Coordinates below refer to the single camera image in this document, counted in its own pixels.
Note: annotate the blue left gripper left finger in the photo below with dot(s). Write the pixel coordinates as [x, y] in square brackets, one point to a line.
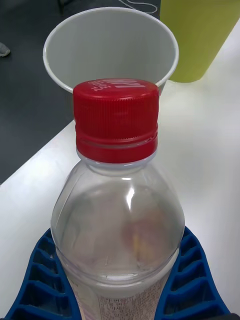
[42, 287]

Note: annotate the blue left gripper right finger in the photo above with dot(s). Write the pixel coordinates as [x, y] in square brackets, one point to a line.
[192, 282]

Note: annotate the clear bottle with red cap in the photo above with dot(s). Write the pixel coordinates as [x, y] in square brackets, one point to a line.
[117, 190]

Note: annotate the yellow-green plastic bin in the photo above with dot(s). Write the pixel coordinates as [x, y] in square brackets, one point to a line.
[197, 37]

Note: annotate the grey plastic bin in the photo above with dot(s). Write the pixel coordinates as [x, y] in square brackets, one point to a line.
[110, 47]

